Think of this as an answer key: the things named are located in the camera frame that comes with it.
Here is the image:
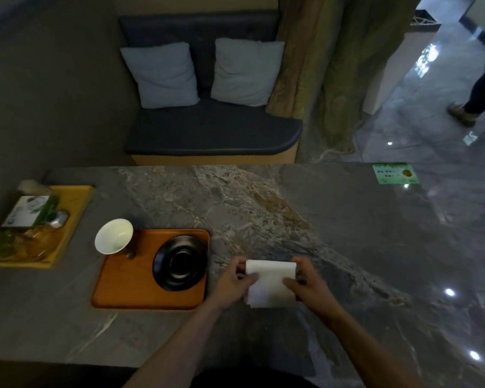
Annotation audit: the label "silver metal call bell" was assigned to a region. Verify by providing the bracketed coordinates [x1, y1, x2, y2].
[48, 210, 70, 229]

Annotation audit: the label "grey square pillow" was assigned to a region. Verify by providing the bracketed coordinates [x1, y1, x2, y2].
[210, 37, 286, 108]
[119, 41, 201, 109]

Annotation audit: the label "yellow tray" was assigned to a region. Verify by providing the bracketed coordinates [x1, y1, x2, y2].
[0, 184, 96, 269]

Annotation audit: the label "white cup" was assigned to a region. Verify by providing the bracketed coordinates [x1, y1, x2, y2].
[94, 218, 137, 260]

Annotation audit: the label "person's right hand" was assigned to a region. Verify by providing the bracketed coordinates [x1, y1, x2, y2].
[282, 256, 342, 320]

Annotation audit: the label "person's dark clothing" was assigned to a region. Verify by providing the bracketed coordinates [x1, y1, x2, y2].
[193, 366, 320, 388]

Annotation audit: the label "person's right forearm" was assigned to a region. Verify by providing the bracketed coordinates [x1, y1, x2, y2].
[325, 307, 429, 388]

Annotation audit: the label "white napkins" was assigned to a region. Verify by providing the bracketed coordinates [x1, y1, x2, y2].
[244, 259, 298, 309]

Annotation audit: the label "black saucer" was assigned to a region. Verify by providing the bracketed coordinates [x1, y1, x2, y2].
[152, 234, 209, 293]

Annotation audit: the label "white pedestal block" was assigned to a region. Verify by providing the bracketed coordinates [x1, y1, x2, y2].
[362, 10, 444, 116]

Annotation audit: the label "person's left hand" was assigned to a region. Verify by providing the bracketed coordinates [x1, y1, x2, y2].
[208, 255, 259, 314]

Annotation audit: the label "white and green box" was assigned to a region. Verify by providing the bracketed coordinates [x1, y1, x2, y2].
[1, 195, 61, 229]

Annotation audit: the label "dark cushioned bench seat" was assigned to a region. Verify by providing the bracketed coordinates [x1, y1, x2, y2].
[118, 10, 304, 167]

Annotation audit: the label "orange wooden tray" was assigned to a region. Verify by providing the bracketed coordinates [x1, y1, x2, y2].
[90, 228, 211, 311]

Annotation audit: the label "clear plastic toothpick holder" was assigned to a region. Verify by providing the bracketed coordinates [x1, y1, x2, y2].
[17, 179, 51, 197]

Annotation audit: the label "green floor sticker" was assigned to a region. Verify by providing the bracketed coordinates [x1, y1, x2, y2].
[371, 162, 421, 185]

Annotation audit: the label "person's left forearm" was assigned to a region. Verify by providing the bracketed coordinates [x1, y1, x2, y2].
[123, 301, 227, 388]

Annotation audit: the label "amber glass ashtray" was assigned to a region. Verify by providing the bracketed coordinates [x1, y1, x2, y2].
[12, 226, 59, 261]

